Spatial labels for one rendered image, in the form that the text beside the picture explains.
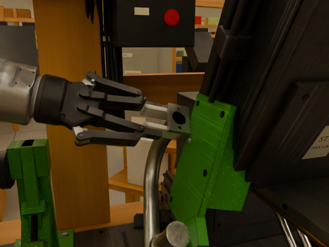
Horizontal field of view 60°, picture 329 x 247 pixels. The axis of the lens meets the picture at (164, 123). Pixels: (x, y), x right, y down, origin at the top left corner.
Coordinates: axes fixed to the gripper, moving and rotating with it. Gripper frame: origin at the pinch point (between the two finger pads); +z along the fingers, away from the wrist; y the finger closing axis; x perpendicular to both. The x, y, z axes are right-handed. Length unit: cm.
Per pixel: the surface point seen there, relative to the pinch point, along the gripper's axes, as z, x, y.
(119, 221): 3.8, 41.4, -8.0
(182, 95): 9.6, 9.8, 15.3
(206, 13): 431, 574, 929
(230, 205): 10.3, -2.4, -14.3
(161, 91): 9.2, 22.2, 25.2
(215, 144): 4.5, -9.1, -8.0
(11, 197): -48, 260, 57
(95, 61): -11.6, 12.9, 21.9
